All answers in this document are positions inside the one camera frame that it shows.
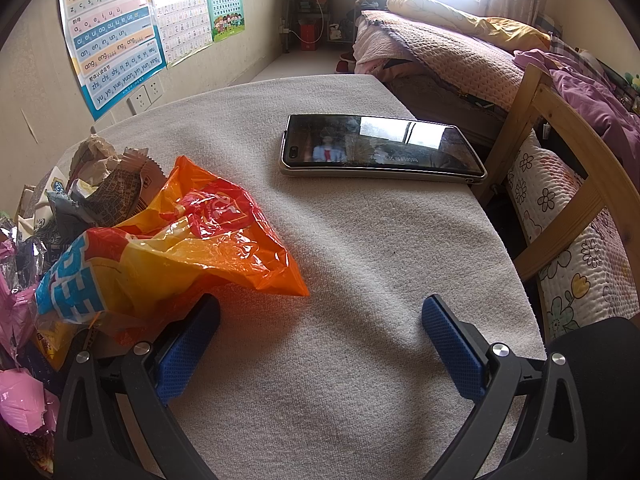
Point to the purple clothing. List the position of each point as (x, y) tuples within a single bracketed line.
[(590, 95)]

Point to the crumpled paper ball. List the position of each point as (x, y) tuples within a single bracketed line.
[(95, 157)]

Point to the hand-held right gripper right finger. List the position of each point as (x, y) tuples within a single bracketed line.
[(452, 350)]

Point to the white wall switch plate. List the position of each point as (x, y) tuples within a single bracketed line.
[(104, 122)]

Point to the red shoe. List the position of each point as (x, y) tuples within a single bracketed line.
[(345, 62)]

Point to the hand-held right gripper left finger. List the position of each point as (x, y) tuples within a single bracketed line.
[(185, 355)]

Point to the wooden chair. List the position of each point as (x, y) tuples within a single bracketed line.
[(565, 120)]

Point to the green-edged wall poster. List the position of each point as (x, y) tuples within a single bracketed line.
[(225, 0)]

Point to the blue silver wrapper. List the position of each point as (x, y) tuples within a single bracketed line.
[(67, 215)]

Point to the yellow quilt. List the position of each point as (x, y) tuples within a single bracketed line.
[(470, 17)]

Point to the white milk carton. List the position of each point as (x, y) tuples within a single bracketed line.
[(45, 192)]

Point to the bed with pink blanket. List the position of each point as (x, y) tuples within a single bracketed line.
[(440, 50)]

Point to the floral cushion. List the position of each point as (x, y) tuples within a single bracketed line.
[(590, 260)]

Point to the white wall socket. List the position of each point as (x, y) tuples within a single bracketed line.
[(138, 100), (155, 90)]

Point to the orange snack bag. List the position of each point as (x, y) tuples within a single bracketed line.
[(200, 240)]

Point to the smartphone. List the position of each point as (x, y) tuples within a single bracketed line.
[(380, 145)]

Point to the red bag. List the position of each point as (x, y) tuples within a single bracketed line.
[(311, 35)]

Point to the dark patterned wrapper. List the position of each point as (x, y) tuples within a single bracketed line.
[(130, 185)]

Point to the dark bed base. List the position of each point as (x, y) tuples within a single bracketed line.
[(440, 105)]

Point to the crumpled pink wrapper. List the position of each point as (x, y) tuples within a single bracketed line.
[(17, 305)]

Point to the blue letter wall poster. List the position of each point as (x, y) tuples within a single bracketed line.
[(115, 35)]

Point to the white chart wall poster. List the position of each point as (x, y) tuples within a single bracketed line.
[(180, 10)]

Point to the pink snack packet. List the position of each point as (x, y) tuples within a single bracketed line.
[(25, 402)]

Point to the metal shelf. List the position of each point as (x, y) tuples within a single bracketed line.
[(320, 10)]

